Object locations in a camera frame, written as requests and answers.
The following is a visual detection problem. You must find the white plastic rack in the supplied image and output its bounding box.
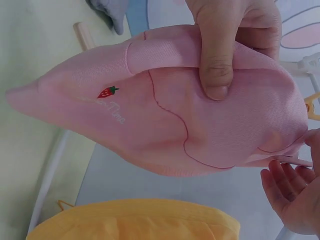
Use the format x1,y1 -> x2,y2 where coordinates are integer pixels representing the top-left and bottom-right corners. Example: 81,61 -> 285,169
278,55 -> 320,79

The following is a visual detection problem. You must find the person's left hand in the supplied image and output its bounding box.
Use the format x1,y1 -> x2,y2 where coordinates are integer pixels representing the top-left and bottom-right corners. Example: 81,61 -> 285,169
185,0 -> 283,102

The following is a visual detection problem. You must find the light wooden stick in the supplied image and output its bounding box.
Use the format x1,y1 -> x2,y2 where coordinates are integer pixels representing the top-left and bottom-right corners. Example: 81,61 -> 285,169
73,21 -> 95,51

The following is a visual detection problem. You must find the grey cloth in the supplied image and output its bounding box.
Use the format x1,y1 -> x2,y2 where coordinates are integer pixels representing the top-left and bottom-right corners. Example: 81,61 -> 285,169
84,0 -> 126,36

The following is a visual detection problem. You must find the pink cloth bag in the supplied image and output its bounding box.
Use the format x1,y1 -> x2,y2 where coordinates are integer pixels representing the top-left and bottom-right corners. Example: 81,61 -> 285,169
5,23 -> 314,178

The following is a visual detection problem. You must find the yellow cloth bag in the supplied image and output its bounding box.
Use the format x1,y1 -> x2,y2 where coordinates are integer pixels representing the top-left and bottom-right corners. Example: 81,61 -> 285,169
26,198 -> 241,240

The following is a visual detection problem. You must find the person's right hand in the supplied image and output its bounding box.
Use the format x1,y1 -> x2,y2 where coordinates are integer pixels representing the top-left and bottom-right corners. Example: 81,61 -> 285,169
260,129 -> 320,240

